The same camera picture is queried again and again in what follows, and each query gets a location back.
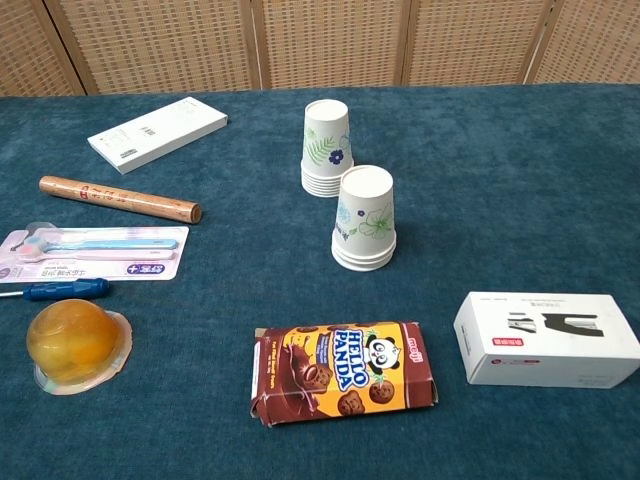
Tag flat white cardboard box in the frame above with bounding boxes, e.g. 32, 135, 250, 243
86, 96, 229, 175

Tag white stapler box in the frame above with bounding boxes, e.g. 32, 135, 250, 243
453, 291, 640, 390

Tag toothbrush blister pack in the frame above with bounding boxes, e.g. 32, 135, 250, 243
0, 222, 190, 285

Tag orange fruit jelly cup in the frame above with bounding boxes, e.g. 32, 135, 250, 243
25, 298, 134, 396

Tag brown copper-coloured roll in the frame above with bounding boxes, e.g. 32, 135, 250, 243
38, 174, 203, 225

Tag stack of white paper cups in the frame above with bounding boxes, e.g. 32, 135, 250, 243
300, 99, 356, 198

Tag dark blue table cloth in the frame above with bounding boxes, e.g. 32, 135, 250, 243
0, 82, 640, 480

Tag blue handled screwdriver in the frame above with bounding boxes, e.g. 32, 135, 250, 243
0, 278, 110, 302

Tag woven wicker folding screen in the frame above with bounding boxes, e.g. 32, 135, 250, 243
0, 0, 640, 97

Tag Hello Panda biscuit box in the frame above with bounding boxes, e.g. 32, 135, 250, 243
249, 321, 440, 428

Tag paper cup green blue flowers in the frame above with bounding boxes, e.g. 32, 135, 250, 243
331, 165, 398, 261

